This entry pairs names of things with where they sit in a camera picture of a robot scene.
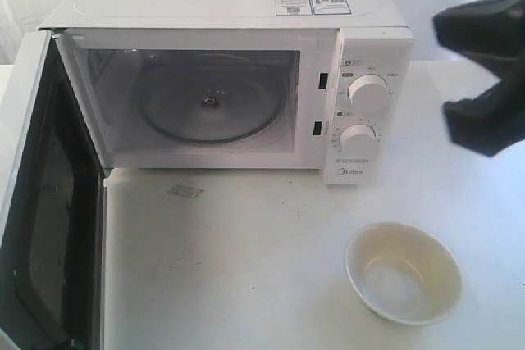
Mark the white microwave door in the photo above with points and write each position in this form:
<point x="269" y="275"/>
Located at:
<point x="53" y="208"/>

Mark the glass microwave turntable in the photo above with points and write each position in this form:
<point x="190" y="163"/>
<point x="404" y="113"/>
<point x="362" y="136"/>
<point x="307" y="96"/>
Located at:
<point x="212" y="98"/>

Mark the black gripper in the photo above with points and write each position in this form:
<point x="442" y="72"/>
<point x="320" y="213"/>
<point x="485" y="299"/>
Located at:
<point x="490" y="33"/>

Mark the white control knob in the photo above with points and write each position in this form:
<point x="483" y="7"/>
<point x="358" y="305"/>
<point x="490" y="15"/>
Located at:
<point x="368" y="93"/>
<point x="358" y="140"/>

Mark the right blue label sticker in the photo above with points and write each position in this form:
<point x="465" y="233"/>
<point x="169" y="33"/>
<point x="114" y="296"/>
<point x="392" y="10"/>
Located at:
<point x="330" y="7"/>

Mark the white microwave oven body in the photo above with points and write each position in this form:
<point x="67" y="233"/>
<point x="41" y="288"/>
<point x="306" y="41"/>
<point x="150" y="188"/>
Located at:
<point x="109" y="47"/>

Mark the cream ceramic bowl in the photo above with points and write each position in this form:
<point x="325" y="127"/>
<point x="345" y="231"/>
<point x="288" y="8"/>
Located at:
<point x="403" y="274"/>

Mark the upper white control knob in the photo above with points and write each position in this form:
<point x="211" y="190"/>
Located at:
<point x="368" y="93"/>

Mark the clear tape patch on table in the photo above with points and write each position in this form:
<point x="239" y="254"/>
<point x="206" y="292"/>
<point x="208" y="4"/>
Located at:
<point x="185" y="191"/>

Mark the lower white control knob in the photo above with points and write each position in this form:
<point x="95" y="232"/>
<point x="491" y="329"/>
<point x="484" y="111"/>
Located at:
<point x="358" y="140"/>

